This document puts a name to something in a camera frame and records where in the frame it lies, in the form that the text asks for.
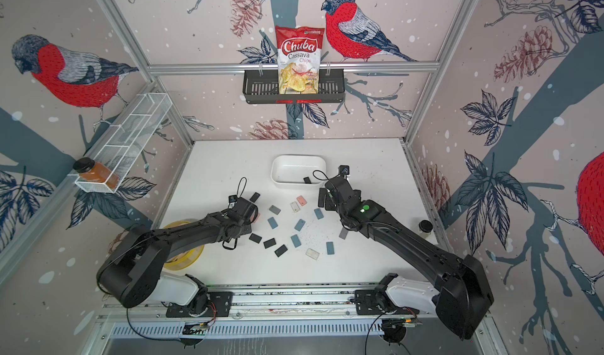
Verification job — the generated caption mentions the grey-blue eraser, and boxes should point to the grey-blue eraser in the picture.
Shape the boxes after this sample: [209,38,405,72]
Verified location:
[339,228,349,240]

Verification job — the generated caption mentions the blue eraser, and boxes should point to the blue eraser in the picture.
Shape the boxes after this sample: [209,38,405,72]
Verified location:
[267,218,278,229]
[291,235,301,248]
[326,242,335,255]
[294,219,306,232]
[314,208,324,220]

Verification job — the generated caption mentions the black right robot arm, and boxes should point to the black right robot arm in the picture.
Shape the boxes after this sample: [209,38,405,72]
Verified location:
[319,174,494,339]

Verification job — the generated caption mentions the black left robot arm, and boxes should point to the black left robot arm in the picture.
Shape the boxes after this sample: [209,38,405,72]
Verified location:
[96,196,258,315]

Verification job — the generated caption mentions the pink eraser upper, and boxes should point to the pink eraser upper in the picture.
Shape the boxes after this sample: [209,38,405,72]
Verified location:
[297,196,308,207]

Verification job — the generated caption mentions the grey eraser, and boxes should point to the grey eraser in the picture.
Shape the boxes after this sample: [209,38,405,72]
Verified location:
[269,206,281,215]

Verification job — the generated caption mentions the white eraser upper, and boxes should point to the white eraser upper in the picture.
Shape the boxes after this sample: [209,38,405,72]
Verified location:
[290,202,300,213]

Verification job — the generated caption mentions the white eraser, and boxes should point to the white eraser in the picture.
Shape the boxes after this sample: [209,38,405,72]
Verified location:
[290,202,300,213]
[305,248,320,261]

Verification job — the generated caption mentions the white storage box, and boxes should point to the white storage box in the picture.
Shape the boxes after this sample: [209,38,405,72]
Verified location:
[271,155,327,190]

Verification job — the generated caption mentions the black eraser bottom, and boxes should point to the black eraser bottom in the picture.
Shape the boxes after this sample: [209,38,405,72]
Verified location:
[275,245,288,258]

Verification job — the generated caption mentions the white eraser bottom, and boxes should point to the white eraser bottom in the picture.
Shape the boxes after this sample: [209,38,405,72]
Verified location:
[305,248,320,261]

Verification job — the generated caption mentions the clear jar black lid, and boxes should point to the clear jar black lid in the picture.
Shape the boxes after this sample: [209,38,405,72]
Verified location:
[418,220,433,238]

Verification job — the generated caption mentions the Chuba cassava chips bag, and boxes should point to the Chuba cassava chips bag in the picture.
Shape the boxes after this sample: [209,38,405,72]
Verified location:
[275,26,325,94]

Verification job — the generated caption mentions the orange spice jar black lid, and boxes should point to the orange spice jar black lid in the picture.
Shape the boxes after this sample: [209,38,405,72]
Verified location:
[73,157,120,189]

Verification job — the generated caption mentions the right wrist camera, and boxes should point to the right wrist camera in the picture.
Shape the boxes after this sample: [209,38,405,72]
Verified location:
[338,165,350,176]

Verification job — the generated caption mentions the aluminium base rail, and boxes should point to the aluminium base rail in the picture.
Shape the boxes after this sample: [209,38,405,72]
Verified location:
[96,283,492,323]

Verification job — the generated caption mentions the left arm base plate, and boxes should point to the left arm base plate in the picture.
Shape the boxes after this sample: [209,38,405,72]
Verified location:
[166,291,234,318]

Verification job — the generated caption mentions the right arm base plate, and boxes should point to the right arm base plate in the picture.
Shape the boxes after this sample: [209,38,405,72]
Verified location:
[349,290,420,316]

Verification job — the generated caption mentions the black wire wall basket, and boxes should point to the black wire wall basket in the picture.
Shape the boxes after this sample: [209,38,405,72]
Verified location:
[243,69,345,104]

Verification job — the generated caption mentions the clear acrylic wall shelf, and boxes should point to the clear acrylic wall shelf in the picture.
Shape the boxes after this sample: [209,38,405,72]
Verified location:
[75,92,172,193]

